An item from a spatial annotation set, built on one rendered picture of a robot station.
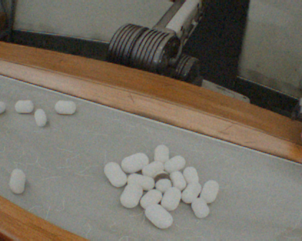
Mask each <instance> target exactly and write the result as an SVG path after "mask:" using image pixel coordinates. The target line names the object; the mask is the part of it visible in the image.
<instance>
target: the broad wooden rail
mask: <svg viewBox="0 0 302 241"><path fill-rule="evenodd" d="M0 75H2V76H4V77H8V78H11V79H15V80H18V81H22V82H25V83H29V84H30V85H31V84H33V85H35V86H36V85H37V86H39V87H42V88H45V89H48V90H54V91H55V92H60V93H62V94H65V95H70V96H72V97H76V98H80V99H82V100H87V101H90V102H92V103H96V104H98V105H105V106H108V107H109V108H114V109H116V110H120V111H123V112H126V113H132V114H135V115H139V116H142V117H144V118H148V119H151V120H154V121H158V122H160V123H164V124H167V125H170V126H174V127H176V128H183V129H185V130H188V131H192V132H194V133H198V134H201V135H203V136H209V137H212V138H215V139H218V140H222V141H225V142H228V143H233V144H235V145H238V146H242V147H244V148H249V149H252V150H255V151H259V152H262V153H266V154H270V155H271V156H275V157H278V158H282V159H286V160H289V161H293V162H296V163H299V164H302V136H301V134H302V122H298V121H296V120H293V121H292V120H291V119H290V118H288V117H286V116H282V115H279V114H278V113H274V112H272V111H269V110H266V109H264V108H261V107H259V106H256V105H253V104H249V103H246V102H243V101H241V100H238V99H235V98H231V97H229V96H226V95H223V94H220V93H216V92H214V91H211V90H208V89H204V88H201V87H197V86H195V85H191V84H189V83H186V82H182V81H178V80H174V79H171V78H168V77H164V76H161V75H157V74H154V73H151V72H147V71H142V70H137V69H134V68H131V67H124V66H122V65H116V64H113V63H110V62H104V61H100V60H93V59H91V58H86V57H81V56H76V55H69V54H64V53H60V52H56V51H54V52H53V51H49V50H45V49H40V48H38V49H37V48H34V47H27V46H23V45H17V44H11V43H10V44H9V43H6V42H0Z"/></svg>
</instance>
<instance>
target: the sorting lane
mask: <svg viewBox="0 0 302 241"><path fill-rule="evenodd" d="M18 100H29V101H32V102H33V105H34V107H33V111H32V112H31V113H18V112H17V111H16V110H15V105H16V102H17V101H18ZM63 100H66V101H72V102H73V103H75V104H76V109H75V112H74V113H73V114H60V113H57V112H56V111H55V105H56V103H57V102H58V101H63ZM0 102H4V103H5V106H6V108H5V111H4V112H3V113H0V196H2V197H4V198H5V199H8V200H9V201H11V202H13V203H15V204H16V205H18V206H20V207H21V208H23V209H25V210H27V211H29V212H31V213H32V214H35V215H37V216H38V217H40V218H42V219H44V220H46V221H48V222H50V223H52V224H54V225H57V226H59V227H61V228H63V229H65V230H68V231H69V232H72V233H74V234H76V235H79V236H81V237H84V238H85V239H88V240H91V241H302V164H299V163H296V162H293V161H289V160H286V159H282V158H278V157H275V156H271V155H270V154H266V153H262V152H259V151H255V150H252V149H249V148H244V147H242V146H238V145H235V144H233V143H228V142H225V141H222V140H218V139H215V138H212V137H209V136H203V135H201V134H198V133H194V132H192V131H188V130H185V129H183V128H176V127H174V126H170V125H167V124H164V123H160V122H158V121H155V120H151V119H148V118H144V117H142V116H139V115H135V114H132V113H126V112H123V111H120V110H116V109H114V108H109V107H108V106H105V105H98V104H96V103H92V102H90V101H87V100H82V99H80V98H76V97H72V96H70V95H65V94H62V93H60V92H55V91H54V90H48V89H45V88H42V87H39V86H37V85H36V86H35V85H33V84H31V85H30V84H29V83H25V82H22V81H18V80H15V79H11V78H8V77H4V76H2V75H0ZM39 109H41V110H43V111H44V113H45V116H46V119H47V122H46V123H45V125H44V126H42V127H40V126H38V125H37V123H36V121H35V117H34V114H35V112H36V110H39ZM158 145H165V146H167V147H168V149H169V159H171V158H173V157H175V156H181V157H183V158H184V159H185V161H186V163H185V166H184V167H183V168H182V169H180V170H179V172H181V173H183V171H184V170H185V168H187V167H193V168H195V169H196V172H197V176H198V180H199V181H198V183H199V184H200V185H201V187H202V188H203V186H204V184H205V183H206V182H207V181H209V180H213V181H216V182H217V183H218V185H219V191H218V193H217V196H216V198H215V199H214V201H213V202H212V203H209V204H206V205H207V206H208V208H209V214H208V215H207V216H206V217H205V218H199V217H197V216H196V215H195V212H194V211H193V209H192V206H191V204H192V203H185V202H184V201H183V200H182V198H181V199H180V200H179V204H178V206H177V207H176V209H175V210H171V211H167V212H168V213H169V214H170V215H171V216H172V217H173V218H172V223H171V226H170V227H167V228H166V229H161V228H159V227H157V226H156V225H155V224H153V222H152V221H151V220H149V219H148V217H147V216H146V213H145V211H146V209H144V208H143V207H142V206H141V199H140V200H139V202H138V204H137V205H136V206H135V207H133V208H126V207H124V206H123V205H122V204H121V195H122V193H123V192H124V190H125V187H126V186H127V185H128V177H129V176H130V174H127V173H126V172H125V171H124V170H123V169H122V166H121V164H122V161H123V160H124V158H126V157H128V156H131V155H133V154H137V153H143V154H144V155H146V156H147V157H148V164H151V163H153V162H155V161H154V156H155V149H156V147H157V146H158ZM110 162H114V163H116V164H117V165H119V166H120V168H121V170H122V171H123V173H125V174H126V176H127V182H126V183H125V185H123V186H120V187H116V186H113V185H112V184H111V183H110V181H109V179H108V177H107V176H106V175H105V172H104V167H105V165H106V164H107V163H110ZM15 169H21V170H22V171H23V172H24V174H25V176H26V179H25V180H26V181H25V184H24V191H23V192H22V193H20V194H15V193H14V192H13V191H12V190H11V188H10V186H9V182H10V179H11V173H12V172H13V170H15ZM147 192H148V191H144V190H143V194H142V196H141V198H142V197H143V196H145V195H146V194H147Z"/></svg>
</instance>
